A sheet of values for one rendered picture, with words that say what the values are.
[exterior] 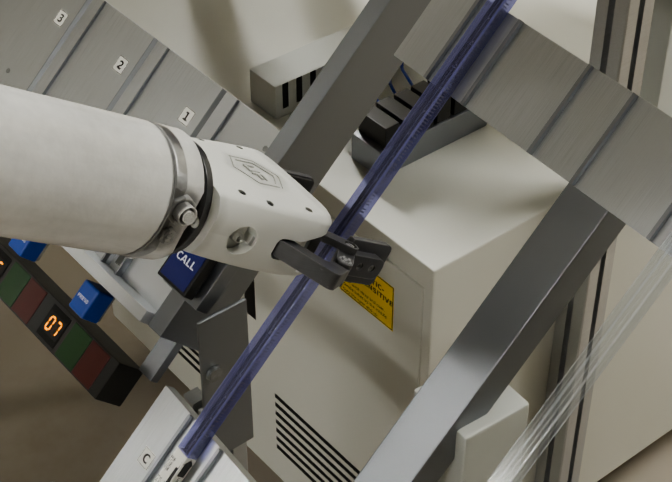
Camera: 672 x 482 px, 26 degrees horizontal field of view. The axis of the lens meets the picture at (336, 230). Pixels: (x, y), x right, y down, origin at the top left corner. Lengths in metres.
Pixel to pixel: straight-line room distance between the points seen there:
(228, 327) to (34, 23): 0.44
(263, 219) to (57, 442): 1.30
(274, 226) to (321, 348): 0.82
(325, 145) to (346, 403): 0.55
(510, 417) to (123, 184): 0.35
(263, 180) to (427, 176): 0.66
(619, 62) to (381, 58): 0.29
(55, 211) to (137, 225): 0.06
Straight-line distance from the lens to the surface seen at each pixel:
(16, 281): 1.42
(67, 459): 2.15
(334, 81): 1.23
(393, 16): 1.24
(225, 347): 1.24
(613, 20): 1.44
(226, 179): 0.91
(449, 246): 1.50
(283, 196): 0.93
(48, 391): 2.25
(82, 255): 1.32
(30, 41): 1.51
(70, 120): 0.83
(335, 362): 1.71
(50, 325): 1.37
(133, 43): 1.41
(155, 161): 0.86
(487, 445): 1.04
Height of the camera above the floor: 1.58
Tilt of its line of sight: 39 degrees down
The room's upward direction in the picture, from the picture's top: straight up
